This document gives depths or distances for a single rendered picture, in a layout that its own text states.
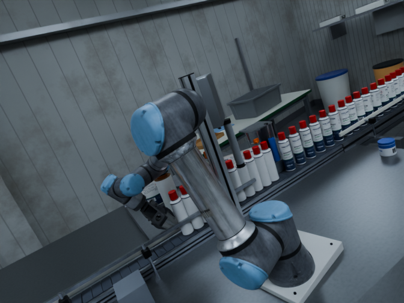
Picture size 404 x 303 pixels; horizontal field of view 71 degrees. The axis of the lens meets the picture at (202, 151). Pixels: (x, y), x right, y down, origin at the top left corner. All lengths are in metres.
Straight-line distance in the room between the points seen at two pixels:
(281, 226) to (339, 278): 0.24
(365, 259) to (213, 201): 0.52
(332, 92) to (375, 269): 4.56
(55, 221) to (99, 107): 1.32
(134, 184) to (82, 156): 2.46
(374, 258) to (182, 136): 0.68
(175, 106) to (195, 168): 0.16
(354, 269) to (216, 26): 4.13
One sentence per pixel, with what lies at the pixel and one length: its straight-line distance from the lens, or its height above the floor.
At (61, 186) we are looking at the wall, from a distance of 3.42.
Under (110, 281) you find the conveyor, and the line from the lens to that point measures 1.25.
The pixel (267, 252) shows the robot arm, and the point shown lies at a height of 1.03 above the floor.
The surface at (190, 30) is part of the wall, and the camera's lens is 4.36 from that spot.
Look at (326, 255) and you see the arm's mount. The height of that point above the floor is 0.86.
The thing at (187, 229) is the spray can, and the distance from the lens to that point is 1.24.
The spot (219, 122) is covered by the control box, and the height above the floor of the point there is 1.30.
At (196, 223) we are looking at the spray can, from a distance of 1.25.
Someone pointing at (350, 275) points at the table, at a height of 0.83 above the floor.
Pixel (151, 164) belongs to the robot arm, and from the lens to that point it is 1.04.
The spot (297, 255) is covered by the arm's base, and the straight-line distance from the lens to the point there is 0.91.
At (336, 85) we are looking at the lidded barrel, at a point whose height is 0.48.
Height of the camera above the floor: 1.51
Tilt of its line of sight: 16 degrees down
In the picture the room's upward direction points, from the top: 20 degrees counter-clockwise
